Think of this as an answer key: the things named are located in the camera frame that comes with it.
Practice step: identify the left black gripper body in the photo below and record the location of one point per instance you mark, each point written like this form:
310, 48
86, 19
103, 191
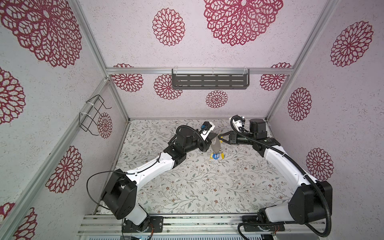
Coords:
196, 143

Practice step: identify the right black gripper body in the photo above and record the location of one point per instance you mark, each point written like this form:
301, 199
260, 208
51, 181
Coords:
239, 140

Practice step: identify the blue key tag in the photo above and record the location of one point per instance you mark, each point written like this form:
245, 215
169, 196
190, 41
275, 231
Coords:
216, 156

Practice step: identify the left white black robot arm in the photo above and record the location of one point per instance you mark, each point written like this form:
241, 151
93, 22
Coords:
120, 193

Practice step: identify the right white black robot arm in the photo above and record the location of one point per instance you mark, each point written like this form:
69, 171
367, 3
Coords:
311, 203

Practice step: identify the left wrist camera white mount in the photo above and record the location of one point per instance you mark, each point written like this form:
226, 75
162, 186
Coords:
206, 129

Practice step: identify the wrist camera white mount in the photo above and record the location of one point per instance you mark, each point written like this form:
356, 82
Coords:
238, 123
206, 129

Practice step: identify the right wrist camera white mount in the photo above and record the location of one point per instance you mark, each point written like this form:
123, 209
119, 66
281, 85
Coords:
238, 123

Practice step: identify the black slotted wall shelf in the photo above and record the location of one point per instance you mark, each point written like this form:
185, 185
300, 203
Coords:
210, 81

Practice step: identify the black wire wall rack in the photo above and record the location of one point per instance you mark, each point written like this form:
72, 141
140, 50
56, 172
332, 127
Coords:
89, 117

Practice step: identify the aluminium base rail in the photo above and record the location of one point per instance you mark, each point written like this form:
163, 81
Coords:
166, 224

